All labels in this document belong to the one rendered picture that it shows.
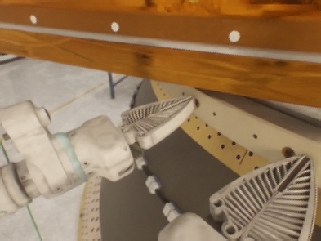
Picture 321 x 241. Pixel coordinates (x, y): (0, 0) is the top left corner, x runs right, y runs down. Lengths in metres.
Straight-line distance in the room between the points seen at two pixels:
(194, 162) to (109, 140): 0.19
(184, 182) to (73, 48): 0.30
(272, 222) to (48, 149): 0.24
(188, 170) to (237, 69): 0.23
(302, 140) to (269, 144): 0.04
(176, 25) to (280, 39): 0.11
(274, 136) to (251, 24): 0.13
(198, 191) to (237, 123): 0.16
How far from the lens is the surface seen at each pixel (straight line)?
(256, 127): 0.32
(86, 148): 0.32
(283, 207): 0.25
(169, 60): 0.32
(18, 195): 0.34
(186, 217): 0.23
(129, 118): 0.39
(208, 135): 0.43
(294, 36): 0.28
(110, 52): 0.37
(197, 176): 0.45
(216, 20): 0.29
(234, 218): 0.25
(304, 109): 0.33
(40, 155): 0.32
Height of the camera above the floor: 1.87
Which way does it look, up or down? 30 degrees down
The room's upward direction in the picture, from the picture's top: 1 degrees counter-clockwise
